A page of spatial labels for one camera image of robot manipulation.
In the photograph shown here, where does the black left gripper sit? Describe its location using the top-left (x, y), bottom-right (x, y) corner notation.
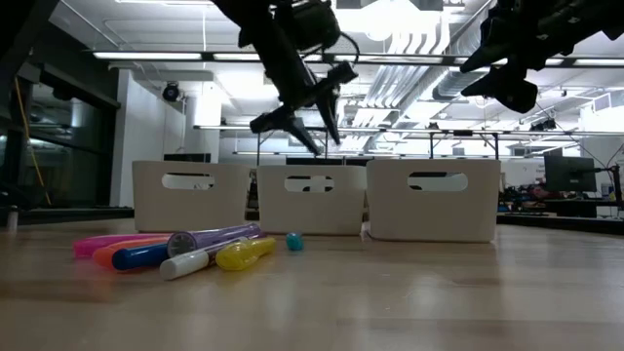
top-left (250, 61), bottom-right (361, 157)

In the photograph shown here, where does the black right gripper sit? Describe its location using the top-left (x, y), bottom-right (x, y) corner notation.
top-left (460, 4), bottom-right (586, 115)

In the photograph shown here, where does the purple highlighter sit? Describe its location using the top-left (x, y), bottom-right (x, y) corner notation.
top-left (166, 222), bottom-right (263, 258)

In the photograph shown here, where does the white purple marker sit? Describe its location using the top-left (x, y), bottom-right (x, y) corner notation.
top-left (159, 235), bottom-right (268, 282)

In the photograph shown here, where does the blue marker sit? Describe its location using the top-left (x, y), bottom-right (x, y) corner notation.
top-left (111, 242), bottom-right (172, 272)

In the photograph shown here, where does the orange marker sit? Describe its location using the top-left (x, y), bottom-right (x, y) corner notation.
top-left (92, 236), bottom-right (171, 269)

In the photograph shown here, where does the pink white marker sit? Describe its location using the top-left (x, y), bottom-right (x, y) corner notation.
top-left (72, 233), bottom-right (173, 259)

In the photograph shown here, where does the white plastic bin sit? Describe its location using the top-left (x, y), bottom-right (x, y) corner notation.
top-left (132, 160), bottom-right (253, 234)
top-left (256, 164), bottom-right (368, 237)
top-left (366, 158), bottom-right (502, 244)

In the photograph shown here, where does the ceiling light strip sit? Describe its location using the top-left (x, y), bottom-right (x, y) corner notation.
top-left (572, 57), bottom-right (624, 68)
top-left (92, 50), bottom-right (204, 62)

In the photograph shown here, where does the black computer monitor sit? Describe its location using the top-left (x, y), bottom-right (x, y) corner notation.
top-left (543, 154), bottom-right (599, 194)

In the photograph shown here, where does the yellow highlighter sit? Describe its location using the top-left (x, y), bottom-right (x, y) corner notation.
top-left (214, 236), bottom-right (278, 272)

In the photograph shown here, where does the yellow pole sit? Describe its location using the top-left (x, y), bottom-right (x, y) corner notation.
top-left (13, 76), bottom-right (54, 207)

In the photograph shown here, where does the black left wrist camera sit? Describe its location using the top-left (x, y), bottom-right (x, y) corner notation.
top-left (287, 0), bottom-right (342, 53)

